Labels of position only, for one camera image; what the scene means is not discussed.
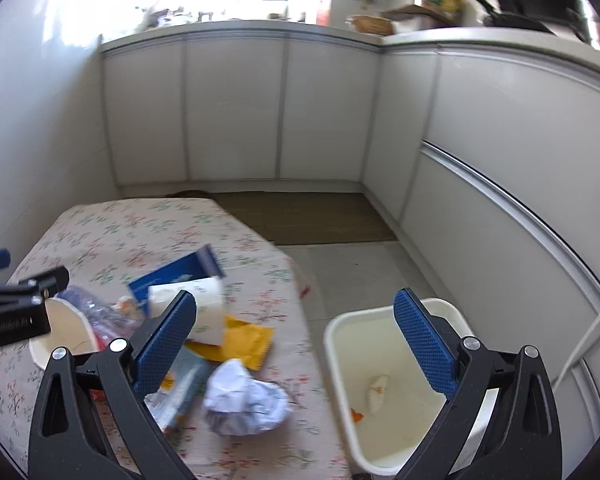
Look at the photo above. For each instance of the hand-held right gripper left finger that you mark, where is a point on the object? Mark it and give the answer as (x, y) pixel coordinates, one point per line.
(165, 345)

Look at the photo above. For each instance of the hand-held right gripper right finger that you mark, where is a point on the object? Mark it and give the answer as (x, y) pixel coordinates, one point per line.
(425, 345)

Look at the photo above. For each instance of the white wad with orange print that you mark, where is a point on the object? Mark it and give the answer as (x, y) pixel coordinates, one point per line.
(126, 304)

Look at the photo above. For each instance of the white plastic bin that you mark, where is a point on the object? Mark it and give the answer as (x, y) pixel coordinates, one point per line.
(360, 340)

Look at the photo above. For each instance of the clear plastic wrapper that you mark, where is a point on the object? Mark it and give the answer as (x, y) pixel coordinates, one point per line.
(182, 385)

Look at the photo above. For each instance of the white paper bowl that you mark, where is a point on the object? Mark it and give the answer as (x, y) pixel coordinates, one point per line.
(65, 325)

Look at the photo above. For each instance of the white foam scrap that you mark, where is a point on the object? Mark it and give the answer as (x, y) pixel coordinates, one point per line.
(377, 392)

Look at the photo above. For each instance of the crushed clear plastic bottle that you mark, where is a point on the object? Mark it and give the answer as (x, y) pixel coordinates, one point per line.
(100, 315)

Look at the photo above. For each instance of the blue cardboard box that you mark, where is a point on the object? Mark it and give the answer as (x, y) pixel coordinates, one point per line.
(175, 272)

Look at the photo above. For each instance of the yellow paper packet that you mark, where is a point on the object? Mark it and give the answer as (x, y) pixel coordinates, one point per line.
(245, 340)

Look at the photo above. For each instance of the crumpled white paper ball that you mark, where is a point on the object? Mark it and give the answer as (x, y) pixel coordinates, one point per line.
(245, 395)

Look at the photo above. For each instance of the small orange peel piece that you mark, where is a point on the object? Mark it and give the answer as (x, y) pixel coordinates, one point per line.
(356, 415)

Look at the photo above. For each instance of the floral tablecloth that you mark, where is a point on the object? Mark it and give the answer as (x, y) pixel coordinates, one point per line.
(130, 230)

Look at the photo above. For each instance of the dark round floor mat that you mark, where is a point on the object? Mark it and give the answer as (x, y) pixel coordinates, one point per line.
(190, 193)

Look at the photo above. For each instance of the brown floor mat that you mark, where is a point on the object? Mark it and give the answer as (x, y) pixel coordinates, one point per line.
(305, 217)

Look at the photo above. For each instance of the white kitchen cabinets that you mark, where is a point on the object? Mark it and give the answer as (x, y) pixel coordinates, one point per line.
(230, 110)

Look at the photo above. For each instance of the clutter on window counter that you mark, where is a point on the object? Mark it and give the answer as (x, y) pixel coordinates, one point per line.
(175, 16)

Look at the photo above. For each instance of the wicker basket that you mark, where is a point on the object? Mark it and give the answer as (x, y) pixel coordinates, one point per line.
(372, 24)

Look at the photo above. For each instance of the black frying pan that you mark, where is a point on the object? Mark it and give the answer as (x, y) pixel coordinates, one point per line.
(515, 22)

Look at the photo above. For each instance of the yellow green package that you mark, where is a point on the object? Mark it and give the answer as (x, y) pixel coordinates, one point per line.
(447, 7)

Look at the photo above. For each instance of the white countertop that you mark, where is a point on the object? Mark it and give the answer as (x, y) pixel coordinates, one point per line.
(280, 25)

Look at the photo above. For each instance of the red container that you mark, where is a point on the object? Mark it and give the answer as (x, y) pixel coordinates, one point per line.
(323, 16)

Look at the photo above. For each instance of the metal pot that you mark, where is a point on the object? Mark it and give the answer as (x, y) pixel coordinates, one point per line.
(582, 22)

